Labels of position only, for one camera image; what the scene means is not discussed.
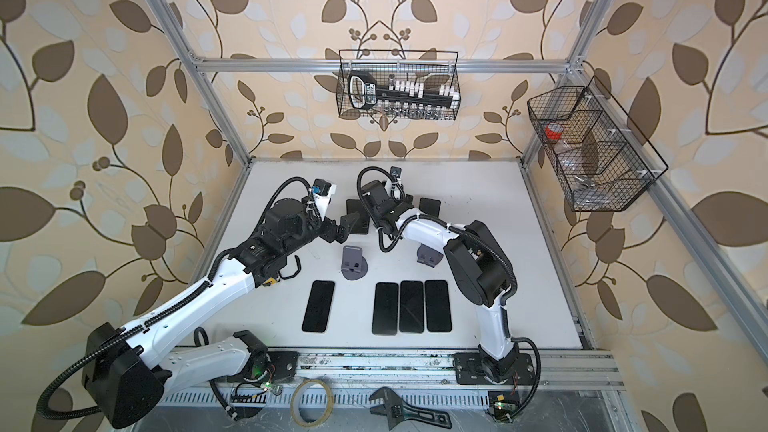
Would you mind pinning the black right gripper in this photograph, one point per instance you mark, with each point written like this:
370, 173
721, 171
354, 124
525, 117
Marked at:
407, 202

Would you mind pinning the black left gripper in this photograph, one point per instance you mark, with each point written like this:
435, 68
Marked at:
329, 233

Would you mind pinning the silver phone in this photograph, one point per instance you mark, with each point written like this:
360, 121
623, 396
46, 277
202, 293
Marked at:
318, 307

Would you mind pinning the purple phone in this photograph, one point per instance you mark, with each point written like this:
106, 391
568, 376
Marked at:
385, 309

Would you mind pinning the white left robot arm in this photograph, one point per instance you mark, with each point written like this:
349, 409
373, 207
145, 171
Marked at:
126, 371

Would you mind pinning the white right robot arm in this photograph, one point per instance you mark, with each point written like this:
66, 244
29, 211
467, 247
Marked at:
480, 268

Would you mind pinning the black flat phone stand left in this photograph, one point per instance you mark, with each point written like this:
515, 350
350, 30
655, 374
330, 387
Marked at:
362, 223

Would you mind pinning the black phone stand front left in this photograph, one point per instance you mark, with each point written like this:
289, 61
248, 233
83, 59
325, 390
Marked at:
354, 265

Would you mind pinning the black flat stand back right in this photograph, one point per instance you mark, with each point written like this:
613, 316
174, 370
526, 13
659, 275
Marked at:
430, 206

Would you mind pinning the grey round stand front right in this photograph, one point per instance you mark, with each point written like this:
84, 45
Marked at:
428, 256

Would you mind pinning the black socket set tool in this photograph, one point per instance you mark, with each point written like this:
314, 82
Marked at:
365, 93

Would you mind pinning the black adjustable wrench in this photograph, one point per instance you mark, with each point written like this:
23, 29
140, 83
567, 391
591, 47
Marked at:
387, 403

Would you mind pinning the black wire basket back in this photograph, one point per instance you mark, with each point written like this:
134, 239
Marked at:
432, 66

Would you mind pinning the black wire basket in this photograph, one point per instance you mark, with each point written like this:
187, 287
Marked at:
432, 66
604, 161

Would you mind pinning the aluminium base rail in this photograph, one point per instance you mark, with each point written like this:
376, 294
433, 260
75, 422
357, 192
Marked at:
432, 371

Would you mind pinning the black wire basket right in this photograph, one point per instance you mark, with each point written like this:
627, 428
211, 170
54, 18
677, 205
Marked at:
604, 161

